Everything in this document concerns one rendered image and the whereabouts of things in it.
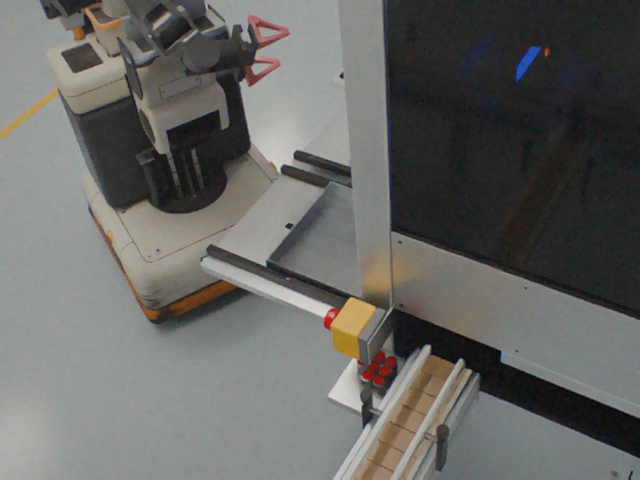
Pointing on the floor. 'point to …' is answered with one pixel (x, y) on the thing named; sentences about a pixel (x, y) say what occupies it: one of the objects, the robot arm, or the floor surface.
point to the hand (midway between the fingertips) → (280, 47)
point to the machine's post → (370, 151)
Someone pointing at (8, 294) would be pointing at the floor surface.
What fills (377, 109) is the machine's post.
